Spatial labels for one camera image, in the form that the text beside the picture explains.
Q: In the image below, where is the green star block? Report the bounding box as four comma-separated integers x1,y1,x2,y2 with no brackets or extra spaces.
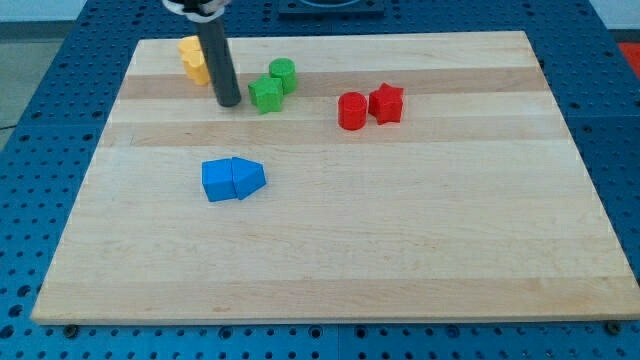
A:
248,75,284,114

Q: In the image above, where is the yellow heart block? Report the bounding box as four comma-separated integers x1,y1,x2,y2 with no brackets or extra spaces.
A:
181,51,210,86

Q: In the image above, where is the red cylinder block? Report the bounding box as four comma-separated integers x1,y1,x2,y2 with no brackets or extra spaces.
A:
338,92,367,131

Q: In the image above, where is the blue pentagon block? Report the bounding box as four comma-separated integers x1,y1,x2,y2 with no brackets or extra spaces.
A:
231,157,266,200

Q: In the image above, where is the white ring on rod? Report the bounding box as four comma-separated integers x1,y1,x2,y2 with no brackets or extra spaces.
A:
162,0,232,24

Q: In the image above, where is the blue cube block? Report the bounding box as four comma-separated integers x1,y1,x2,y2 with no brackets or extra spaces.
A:
201,158,236,202

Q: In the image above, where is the red star block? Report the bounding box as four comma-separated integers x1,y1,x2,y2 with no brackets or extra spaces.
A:
368,83,404,125

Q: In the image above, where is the light wooden board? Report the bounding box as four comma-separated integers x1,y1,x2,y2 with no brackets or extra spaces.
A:
31,31,639,325

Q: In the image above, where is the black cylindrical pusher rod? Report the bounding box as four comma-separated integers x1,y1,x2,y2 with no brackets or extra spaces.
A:
196,9,241,107

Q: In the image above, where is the green cylinder block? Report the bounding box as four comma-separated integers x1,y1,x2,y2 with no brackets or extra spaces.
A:
269,58,297,94

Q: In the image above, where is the yellow pentagon block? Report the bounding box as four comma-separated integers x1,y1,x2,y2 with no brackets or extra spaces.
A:
177,35,202,58

